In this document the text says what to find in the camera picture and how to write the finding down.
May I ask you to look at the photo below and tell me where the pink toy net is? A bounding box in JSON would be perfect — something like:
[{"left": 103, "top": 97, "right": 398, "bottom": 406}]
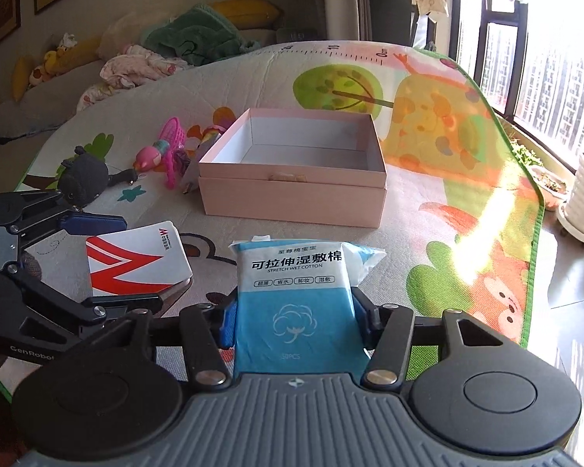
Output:
[{"left": 158, "top": 117, "right": 188, "bottom": 190}]

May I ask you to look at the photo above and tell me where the pink cardboard box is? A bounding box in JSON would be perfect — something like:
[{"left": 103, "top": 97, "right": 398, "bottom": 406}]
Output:
[{"left": 199, "top": 109, "right": 387, "bottom": 229}]

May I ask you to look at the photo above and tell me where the small potted plant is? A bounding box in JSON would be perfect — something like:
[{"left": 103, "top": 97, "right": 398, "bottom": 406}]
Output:
[{"left": 512, "top": 140, "right": 568, "bottom": 211}]

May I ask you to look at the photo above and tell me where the black plush toy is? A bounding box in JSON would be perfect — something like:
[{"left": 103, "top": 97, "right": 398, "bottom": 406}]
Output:
[{"left": 58, "top": 146, "right": 138, "bottom": 209}]

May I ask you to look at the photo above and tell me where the blue wet cotton pack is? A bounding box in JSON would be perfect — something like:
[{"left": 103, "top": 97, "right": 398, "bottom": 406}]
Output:
[{"left": 231, "top": 237, "right": 386, "bottom": 381}]

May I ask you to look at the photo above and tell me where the green blanket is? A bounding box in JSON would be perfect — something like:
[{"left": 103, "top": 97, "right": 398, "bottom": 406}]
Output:
[{"left": 141, "top": 4, "right": 261, "bottom": 67}]

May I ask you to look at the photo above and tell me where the pink teal toy bird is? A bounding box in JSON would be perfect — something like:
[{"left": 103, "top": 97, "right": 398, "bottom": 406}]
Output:
[{"left": 133, "top": 139, "right": 171, "bottom": 173}]

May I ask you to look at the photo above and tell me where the yellow plush toy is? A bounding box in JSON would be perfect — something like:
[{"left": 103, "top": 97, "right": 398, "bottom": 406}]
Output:
[{"left": 11, "top": 33, "right": 101, "bottom": 102}]

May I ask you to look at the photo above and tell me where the yellow pillow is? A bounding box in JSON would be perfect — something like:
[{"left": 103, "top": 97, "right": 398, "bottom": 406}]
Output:
[{"left": 211, "top": 0, "right": 281, "bottom": 30}]

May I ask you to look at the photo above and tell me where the red white booklet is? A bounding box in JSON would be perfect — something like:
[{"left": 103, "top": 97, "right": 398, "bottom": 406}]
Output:
[{"left": 85, "top": 220, "right": 193, "bottom": 296}]

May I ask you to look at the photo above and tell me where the pink floral cloth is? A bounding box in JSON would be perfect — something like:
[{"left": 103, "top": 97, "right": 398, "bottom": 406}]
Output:
[{"left": 77, "top": 44, "right": 192, "bottom": 112}]

